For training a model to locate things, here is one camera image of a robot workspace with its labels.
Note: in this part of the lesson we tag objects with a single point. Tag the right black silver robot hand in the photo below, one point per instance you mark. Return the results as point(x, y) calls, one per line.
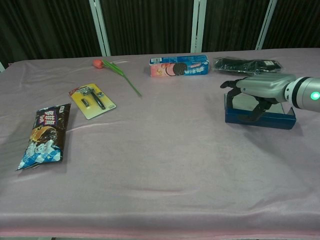
point(262, 86)

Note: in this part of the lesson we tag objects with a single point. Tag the blue glasses case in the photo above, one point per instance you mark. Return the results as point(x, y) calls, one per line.
point(272, 121)

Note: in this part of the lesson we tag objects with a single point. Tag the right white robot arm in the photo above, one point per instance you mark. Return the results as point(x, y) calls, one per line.
point(305, 93)

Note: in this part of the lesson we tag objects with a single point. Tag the black gloves in plastic bag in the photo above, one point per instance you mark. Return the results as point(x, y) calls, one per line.
point(247, 65)

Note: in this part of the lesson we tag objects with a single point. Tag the blue pink cookie box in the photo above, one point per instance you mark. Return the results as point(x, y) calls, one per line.
point(178, 65)

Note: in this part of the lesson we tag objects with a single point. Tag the pink tablecloth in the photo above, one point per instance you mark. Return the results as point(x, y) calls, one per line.
point(160, 162)

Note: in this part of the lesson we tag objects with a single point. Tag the artificial tulip flower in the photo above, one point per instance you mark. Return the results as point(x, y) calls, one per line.
point(98, 63)

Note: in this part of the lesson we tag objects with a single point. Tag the razor in yellow blister pack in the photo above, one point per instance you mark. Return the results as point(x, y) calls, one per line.
point(91, 101)

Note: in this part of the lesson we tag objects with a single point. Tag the brown chocolate snack bag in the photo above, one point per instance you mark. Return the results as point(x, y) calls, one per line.
point(46, 135)

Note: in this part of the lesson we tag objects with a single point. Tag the white metal frame post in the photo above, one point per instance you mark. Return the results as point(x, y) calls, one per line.
point(101, 27)
point(266, 25)
point(198, 25)
point(1, 67)

